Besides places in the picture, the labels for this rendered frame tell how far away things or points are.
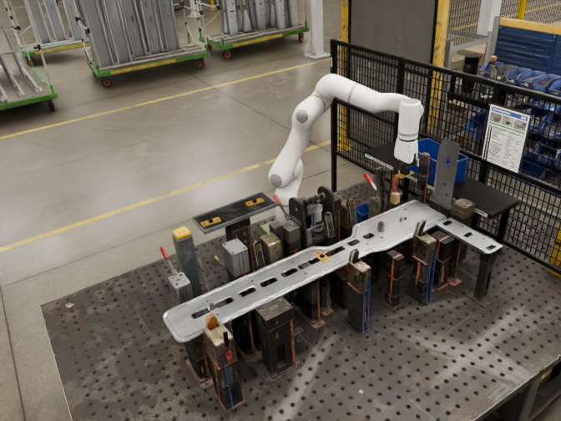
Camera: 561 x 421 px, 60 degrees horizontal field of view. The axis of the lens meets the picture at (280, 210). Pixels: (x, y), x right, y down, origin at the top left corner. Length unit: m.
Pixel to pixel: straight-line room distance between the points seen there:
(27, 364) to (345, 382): 2.14
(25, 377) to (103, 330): 1.09
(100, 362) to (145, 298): 0.41
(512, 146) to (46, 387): 2.86
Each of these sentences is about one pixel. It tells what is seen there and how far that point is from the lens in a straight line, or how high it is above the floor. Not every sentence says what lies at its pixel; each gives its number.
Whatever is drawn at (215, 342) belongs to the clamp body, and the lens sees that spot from 1.73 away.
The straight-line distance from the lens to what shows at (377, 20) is 4.67.
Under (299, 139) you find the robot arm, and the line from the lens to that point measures 2.33.
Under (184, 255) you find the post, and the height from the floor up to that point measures 1.06.
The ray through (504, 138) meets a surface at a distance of 2.57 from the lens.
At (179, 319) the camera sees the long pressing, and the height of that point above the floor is 1.00.
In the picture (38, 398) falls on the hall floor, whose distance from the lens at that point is 3.29.
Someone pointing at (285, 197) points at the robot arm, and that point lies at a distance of 2.52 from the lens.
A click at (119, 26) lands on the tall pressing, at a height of 0.86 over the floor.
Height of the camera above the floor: 2.30
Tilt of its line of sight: 32 degrees down
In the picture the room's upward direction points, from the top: 4 degrees counter-clockwise
